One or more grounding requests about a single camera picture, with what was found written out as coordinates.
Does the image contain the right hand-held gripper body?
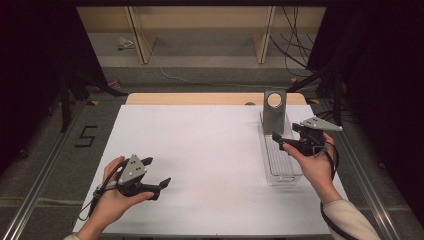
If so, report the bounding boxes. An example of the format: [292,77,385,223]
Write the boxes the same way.
[293,116,344,157]

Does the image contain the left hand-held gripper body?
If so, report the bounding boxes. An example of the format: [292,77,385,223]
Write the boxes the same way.
[115,154,154,198]

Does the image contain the clear plastic tray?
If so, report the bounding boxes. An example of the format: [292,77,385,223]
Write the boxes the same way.
[258,111,304,187]

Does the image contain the metal plate with round hole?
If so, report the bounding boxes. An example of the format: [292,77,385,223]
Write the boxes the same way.
[262,89,288,136]

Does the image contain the person's right hand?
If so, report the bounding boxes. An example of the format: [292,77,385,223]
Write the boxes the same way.
[283,132,343,205]

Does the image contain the person's left hand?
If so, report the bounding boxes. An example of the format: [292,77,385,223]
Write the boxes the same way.
[88,156,155,228]

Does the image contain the black tripod stand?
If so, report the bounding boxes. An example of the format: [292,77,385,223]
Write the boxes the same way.
[281,66,344,129]
[59,69,128,133]

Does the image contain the white table mat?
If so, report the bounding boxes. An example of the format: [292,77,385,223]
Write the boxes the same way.
[72,104,349,236]

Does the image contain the pink cloth scrap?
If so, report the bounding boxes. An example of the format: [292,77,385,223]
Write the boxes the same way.
[93,79,121,93]

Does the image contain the black curtain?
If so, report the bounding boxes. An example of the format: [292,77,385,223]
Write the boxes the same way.
[0,0,108,174]
[306,6,424,228]

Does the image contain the crumpled clear wrapper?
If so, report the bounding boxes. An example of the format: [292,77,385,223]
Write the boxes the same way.
[117,36,135,51]

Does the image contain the light wooden shelf unit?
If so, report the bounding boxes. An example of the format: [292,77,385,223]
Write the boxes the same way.
[76,5,327,65]

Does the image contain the left hand-held gripper cable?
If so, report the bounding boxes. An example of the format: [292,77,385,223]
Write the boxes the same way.
[78,159,129,222]

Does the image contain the hanging black cables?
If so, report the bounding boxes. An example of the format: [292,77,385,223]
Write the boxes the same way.
[269,5,321,78]

